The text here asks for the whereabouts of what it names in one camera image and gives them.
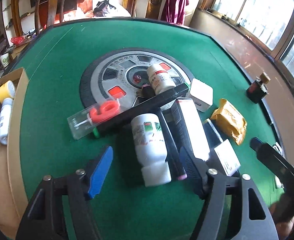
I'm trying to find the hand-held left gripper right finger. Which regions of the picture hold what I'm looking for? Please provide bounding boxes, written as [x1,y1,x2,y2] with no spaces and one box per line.
[179,146,279,240]

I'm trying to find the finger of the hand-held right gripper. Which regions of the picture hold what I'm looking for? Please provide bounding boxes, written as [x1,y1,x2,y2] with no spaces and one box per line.
[250,137,294,188]

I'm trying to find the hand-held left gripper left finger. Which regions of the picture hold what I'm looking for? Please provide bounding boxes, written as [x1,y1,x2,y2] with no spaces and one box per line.
[15,146,114,240]

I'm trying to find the black marker pink end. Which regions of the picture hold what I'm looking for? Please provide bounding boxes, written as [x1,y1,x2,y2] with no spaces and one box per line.
[142,83,187,182]

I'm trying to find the white bottle green leaf print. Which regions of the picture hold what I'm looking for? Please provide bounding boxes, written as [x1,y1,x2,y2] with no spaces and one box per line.
[130,113,172,187]

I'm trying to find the clear box with red candle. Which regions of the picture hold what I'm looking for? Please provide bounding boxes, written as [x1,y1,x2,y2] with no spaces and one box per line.
[67,99,122,140]

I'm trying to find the yellow snack packet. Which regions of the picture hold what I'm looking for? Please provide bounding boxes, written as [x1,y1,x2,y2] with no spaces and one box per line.
[210,98,248,146]

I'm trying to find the long black tile rack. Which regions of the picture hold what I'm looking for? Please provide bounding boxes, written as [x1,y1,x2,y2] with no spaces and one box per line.
[92,82,191,138]

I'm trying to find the white bottle red label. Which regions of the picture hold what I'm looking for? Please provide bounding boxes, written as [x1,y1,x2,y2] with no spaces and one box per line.
[146,64,177,96]

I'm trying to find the cardboard box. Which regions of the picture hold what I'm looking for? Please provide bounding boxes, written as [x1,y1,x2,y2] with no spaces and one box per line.
[0,67,29,239]

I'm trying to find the person's right hand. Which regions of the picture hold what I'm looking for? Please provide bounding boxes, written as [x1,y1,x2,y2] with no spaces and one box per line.
[275,216,294,240]

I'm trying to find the black box white label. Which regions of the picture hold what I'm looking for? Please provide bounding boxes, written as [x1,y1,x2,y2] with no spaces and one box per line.
[203,119,241,177]

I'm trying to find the dark bottle wooden cap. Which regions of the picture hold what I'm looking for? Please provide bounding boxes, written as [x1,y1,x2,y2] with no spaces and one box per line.
[246,72,271,105]

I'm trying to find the white charger cube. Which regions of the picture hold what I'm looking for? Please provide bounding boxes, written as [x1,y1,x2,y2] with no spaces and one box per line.
[189,78,214,113]

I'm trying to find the round grey table control panel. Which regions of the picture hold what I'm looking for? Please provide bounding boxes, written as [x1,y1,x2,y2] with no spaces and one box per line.
[79,47,195,110]

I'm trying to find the small white bottle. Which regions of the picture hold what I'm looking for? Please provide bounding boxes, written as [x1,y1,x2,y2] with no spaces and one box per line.
[0,97,14,145]

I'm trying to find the yellow tape roll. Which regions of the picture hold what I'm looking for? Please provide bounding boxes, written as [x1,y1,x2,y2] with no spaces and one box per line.
[0,80,16,100]

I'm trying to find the window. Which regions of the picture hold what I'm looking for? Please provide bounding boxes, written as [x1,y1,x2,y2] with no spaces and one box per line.
[209,0,294,85]

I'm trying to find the maroon cloth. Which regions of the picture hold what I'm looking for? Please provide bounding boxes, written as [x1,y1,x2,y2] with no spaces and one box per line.
[161,0,189,25]

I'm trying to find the black garment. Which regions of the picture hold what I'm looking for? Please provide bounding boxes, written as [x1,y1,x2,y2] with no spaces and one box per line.
[93,0,117,17]

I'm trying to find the light wooden chair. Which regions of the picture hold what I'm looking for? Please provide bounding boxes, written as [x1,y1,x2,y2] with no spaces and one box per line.
[132,0,172,20]

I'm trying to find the dark wooden chair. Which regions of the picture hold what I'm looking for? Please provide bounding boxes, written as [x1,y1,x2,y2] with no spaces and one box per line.
[34,0,71,34]

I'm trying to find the wooden wall shelf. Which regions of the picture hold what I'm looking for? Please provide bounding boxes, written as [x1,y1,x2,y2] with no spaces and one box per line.
[2,0,37,35]

